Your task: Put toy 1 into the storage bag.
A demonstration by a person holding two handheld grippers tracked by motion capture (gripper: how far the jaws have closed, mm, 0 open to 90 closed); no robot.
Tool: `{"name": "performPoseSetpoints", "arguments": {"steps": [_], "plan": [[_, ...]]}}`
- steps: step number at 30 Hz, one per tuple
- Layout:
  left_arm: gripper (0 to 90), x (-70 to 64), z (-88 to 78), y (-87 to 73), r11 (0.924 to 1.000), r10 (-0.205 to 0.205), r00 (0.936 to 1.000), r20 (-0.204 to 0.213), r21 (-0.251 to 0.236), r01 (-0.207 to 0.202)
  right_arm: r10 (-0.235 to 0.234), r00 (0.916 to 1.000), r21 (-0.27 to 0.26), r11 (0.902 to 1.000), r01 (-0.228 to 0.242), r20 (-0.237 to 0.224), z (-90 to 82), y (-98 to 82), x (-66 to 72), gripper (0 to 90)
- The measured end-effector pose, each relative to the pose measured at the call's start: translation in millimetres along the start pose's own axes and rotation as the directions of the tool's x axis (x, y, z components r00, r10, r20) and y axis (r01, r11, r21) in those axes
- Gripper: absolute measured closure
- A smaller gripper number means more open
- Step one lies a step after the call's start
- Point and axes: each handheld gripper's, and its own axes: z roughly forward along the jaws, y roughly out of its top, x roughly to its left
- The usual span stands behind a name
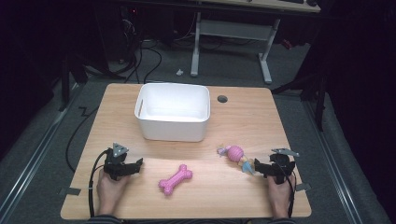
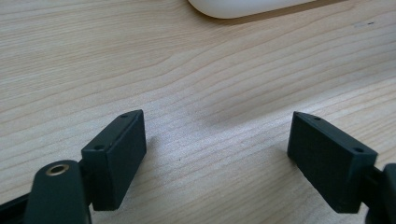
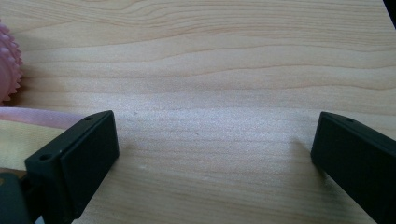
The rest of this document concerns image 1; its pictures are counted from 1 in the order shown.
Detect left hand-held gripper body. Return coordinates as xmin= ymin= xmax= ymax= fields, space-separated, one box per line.
xmin=104 ymin=142 xmax=134 ymax=182

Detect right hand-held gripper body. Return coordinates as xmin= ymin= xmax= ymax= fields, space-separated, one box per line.
xmin=269 ymin=147 xmax=301 ymax=185

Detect pink bone toy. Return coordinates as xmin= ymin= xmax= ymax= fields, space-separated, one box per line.
xmin=158 ymin=163 xmax=193 ymax=197

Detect white plastic bin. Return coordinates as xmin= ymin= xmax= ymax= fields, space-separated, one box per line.
xmin=134 ymin=82 xmax=212 ymax=143

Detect person's right hand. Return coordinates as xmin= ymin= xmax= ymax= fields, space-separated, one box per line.
xmin=266 ymin=174 xmax=297 ymax=219

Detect person's left hand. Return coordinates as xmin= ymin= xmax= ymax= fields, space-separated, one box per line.
xmin=95 ymin=170 xmax=131 ymax=217

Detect black metal stand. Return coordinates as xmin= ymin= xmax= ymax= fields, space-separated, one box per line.
xmin=58 ymin=54 xmax=90 ymax=112
xmin=271 ymin=46 xmax=330 ymax=133

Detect black computer tower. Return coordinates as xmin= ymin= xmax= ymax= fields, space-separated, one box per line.
xmin=102 ymin=4 xmax=143 ymax=64

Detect desk with white legs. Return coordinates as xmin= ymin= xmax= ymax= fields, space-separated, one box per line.
xmin=190 ymin=0 xmax=321 ymax=85

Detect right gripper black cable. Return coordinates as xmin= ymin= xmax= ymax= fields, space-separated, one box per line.
xmin=278 ymin=161 xmax=297 ymax=218

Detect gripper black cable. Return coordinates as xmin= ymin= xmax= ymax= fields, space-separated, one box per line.
xmin=88 ymin=148 xmax=112 ymax=218
xmin=278 ymin=161 xmax=297 ymax=218

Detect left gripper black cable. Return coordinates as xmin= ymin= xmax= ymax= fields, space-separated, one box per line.
xmin=88 ymin=148 xmax=112 ymax=218

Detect metal floor rail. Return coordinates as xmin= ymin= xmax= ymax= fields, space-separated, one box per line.
xmin=0 ymin=82 xmax=86 ymax=217
xmin=303 ymin=101 xmax=364 ymax=224

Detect black floor cables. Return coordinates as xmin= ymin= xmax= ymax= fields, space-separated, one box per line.
xmin=64 ymin=18 xmax=164 ymax=174

